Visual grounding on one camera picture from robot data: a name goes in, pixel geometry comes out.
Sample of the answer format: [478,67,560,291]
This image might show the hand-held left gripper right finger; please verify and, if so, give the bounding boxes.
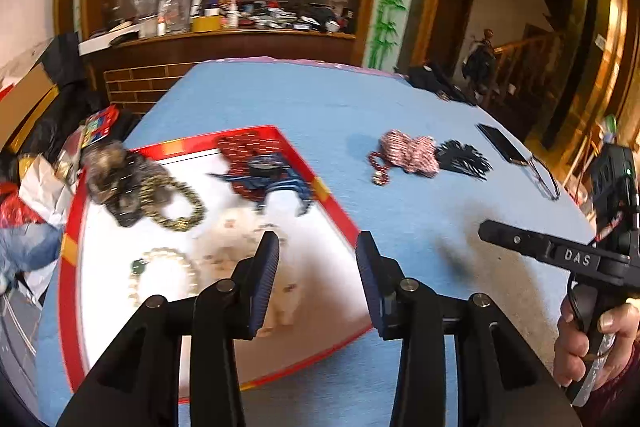
[355,231,583,427]

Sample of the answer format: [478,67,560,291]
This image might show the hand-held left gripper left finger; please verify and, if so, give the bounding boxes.
[56,231,281,427]

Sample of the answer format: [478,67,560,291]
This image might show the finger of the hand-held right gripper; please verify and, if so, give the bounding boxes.
[477,219,632,288]

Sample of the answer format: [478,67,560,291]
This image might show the red cardboard box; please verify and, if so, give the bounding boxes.
[57,124,376,405]

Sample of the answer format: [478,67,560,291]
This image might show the white scrunchie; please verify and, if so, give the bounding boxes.
[190,202,306,338]

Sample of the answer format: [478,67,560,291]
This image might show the blue striped bow hair clip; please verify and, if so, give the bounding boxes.
[207,154,316,215]

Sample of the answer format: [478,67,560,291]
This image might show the leopard print scrunchie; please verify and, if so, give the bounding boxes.
[135,174,207,233]

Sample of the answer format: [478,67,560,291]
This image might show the white pearl bracelet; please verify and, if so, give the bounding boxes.
[127,247,200,308]

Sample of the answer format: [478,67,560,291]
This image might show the red dotted scrunchie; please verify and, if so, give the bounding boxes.
[216,132,296,202]

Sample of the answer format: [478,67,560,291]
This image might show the brown organza scrunchie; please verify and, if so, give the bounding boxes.
[80,141,166,228]

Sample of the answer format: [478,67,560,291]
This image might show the person's right forearm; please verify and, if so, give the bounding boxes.
[575,357,640,427]

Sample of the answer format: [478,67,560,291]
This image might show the person's right hand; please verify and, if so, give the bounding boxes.
[554,292,640,390]

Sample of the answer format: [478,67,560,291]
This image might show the eyeglasses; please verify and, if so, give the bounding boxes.
[525,154,562,202]

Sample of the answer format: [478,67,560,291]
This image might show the black smartphone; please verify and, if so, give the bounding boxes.
[476,123,530,165]

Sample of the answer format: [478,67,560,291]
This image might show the black hair claw clip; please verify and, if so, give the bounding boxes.
[434,138,493,182]

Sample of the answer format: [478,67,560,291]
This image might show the red gingham scrunchie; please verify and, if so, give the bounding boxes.
[380,130,441,178]

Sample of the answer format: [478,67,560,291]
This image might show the wooden stair railing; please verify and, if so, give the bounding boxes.
[492,29,566,118]

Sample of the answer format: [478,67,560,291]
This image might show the blue tablecloth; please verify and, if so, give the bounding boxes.
[35,57,601,427]

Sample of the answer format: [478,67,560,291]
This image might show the dark backpack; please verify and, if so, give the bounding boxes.
[461,29,498,82]

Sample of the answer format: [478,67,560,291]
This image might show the black cloth bag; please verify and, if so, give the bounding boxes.
[407,63,478,106]

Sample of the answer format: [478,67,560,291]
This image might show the wooden counter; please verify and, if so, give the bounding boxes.
[79,27,358,115]

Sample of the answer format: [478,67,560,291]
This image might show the colourful printed package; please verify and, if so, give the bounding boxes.
[80,106,121,148]

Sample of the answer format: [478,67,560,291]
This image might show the white paper bag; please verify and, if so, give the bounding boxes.
[15,154,81,228]

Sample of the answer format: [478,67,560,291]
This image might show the brown wooden door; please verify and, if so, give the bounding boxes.
[435,0,476,78]

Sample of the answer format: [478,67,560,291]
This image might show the pile of small containers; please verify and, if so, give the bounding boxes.
[240,0,356,35]

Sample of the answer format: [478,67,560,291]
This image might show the yellow box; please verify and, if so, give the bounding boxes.
[191,14,222,32]

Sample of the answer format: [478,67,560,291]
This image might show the red plastic bag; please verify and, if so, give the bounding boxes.
[0,182,46,228]

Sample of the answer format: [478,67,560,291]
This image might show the clear plastic jars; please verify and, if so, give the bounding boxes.
[132,0,193,38]

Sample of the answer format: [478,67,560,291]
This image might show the black jacket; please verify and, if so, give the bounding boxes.
[30,32,101,148]

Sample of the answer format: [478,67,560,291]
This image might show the dark red bead bracelet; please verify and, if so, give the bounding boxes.
[368,149,396,186]

